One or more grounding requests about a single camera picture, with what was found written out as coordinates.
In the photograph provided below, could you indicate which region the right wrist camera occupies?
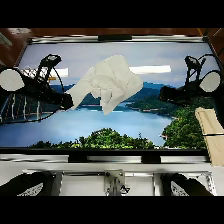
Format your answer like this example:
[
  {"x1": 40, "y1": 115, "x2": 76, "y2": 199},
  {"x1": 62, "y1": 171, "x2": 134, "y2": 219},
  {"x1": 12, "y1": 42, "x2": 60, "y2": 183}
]
[{"x1": 184, "y1": 55, "x2": 207, "y2": 84}]

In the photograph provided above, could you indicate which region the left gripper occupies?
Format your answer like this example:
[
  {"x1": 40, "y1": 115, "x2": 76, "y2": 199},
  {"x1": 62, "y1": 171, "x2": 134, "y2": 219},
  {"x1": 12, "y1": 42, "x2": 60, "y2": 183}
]
[{"x1": 58, "y1": 92, "x2": 75, "y2": 111}]

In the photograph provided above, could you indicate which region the white T-shirt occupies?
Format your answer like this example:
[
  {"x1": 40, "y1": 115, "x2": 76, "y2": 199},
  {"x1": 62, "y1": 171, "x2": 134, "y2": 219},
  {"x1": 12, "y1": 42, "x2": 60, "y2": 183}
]
[{"x1": 65, "y1": 54, "x2": 144, "y2": 116}]

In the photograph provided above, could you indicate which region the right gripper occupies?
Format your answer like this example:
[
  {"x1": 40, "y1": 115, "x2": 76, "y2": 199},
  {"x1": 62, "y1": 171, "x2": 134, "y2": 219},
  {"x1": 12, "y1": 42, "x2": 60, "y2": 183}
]
[{"x1": 159, "y1": 85, "x2": 180, "y2": 104}]

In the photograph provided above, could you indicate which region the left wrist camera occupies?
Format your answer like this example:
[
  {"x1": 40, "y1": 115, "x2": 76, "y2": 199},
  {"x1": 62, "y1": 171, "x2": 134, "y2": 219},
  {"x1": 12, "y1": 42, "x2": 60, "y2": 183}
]
[{"x1": 35, "y1": 53, "x2": 63, "y2": 83}]

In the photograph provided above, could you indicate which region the beige garment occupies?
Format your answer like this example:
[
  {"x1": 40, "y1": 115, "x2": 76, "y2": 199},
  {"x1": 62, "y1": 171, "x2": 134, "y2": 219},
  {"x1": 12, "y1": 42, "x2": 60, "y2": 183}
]
[{"x1": 194, "y1": 106, "x2": 224, "y2": 167}]

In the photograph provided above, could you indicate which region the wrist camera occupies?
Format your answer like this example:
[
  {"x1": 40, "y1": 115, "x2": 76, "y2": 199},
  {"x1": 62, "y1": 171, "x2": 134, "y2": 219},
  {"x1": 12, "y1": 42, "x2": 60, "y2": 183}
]
[
  {"x1": 35, "y1": 53, "x2": 63, "y2": 83},
  {"x1": 184, "y1": 55, "x2": 207, "y2": 84}
]

